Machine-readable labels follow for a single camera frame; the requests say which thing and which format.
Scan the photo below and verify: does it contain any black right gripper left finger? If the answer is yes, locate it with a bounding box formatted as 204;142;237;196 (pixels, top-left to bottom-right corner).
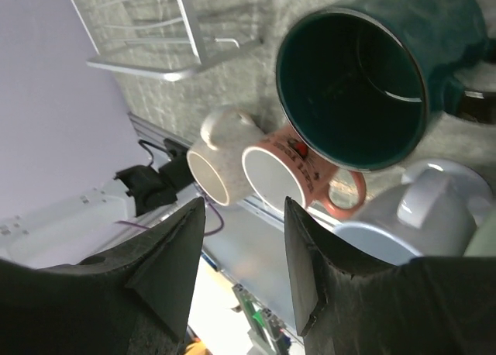
1;198;205;354

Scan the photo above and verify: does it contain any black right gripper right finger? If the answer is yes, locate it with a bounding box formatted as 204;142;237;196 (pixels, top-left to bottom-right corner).
284;198;495;354

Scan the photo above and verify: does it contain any dark green mug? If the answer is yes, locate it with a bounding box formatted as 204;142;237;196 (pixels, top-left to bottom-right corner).
275;0;495;172

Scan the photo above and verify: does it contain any silver wire dish rack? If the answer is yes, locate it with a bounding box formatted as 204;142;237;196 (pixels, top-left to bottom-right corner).
71;0;263;82

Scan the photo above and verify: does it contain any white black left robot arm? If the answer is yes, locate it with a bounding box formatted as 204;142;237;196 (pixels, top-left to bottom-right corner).
1;162;193;266

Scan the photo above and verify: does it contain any light blue mug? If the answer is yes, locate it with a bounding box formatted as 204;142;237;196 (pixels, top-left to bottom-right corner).
333;158;494;265

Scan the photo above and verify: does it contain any light green mug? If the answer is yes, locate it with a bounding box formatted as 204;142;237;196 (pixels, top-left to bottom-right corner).
464;212;496;257

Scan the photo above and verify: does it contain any pink white mug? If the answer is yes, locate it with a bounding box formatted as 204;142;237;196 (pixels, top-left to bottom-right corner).
242;124;367;219

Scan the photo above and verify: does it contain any beige speckled round mug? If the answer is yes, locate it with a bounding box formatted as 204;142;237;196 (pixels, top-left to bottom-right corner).
186;105;268;207

